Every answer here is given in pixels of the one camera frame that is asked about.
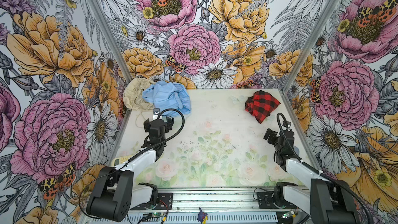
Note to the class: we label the yellow white keypad device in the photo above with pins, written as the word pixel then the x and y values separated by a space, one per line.
pixel 120 160

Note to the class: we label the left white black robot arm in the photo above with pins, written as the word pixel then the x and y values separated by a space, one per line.
pixel 114 190

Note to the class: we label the white slotted cable duct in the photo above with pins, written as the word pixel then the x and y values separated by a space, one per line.
pixel 191 218

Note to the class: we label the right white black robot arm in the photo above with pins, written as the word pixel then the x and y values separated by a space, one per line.
pixel 326 201

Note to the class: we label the small purple toy figure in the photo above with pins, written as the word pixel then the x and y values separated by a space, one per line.
pixel 202 216

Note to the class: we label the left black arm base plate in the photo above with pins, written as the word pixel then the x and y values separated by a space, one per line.
pixel 162 202

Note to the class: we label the red black plaid cloth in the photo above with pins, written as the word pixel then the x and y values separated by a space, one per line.
pixel 261 105

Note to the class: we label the light blue cloth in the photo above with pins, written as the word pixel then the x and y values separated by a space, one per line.
pixel 165 95

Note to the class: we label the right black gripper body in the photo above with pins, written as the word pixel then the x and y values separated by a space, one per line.
pixel 272 139

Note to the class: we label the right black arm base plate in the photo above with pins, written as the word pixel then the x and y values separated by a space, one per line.
pixel 266 200

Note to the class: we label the beige cloth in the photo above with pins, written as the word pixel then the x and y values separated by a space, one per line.
pixel 133 95

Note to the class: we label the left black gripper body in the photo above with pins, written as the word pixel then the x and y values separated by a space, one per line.
pixel 147 125

